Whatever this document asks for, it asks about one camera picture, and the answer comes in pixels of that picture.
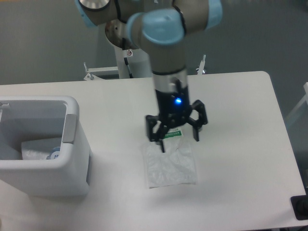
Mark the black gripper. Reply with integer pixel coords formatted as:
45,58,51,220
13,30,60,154
145,81,208,153

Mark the white plastic wrapper green strip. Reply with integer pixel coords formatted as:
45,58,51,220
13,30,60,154
141,128,197,189

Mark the crushed clear plastic bottle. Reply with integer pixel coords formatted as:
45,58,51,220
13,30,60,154
21,138,62,160

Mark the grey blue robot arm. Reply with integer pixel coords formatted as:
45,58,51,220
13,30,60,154
75,0,223,146

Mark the white plastic trash can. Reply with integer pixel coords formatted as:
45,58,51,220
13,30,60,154
0,96,92,196

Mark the black clamp at table edge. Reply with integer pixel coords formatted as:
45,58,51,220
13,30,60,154
290,195,308,220

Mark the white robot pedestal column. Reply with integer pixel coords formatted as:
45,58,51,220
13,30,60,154
104,19,154,79

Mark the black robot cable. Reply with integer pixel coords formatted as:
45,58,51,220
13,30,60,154
122,37,134,79

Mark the white pedestal base frame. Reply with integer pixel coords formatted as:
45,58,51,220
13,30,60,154
83,54,207,81

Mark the white frame at right edge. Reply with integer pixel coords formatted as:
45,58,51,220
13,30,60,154
285,82,308,129

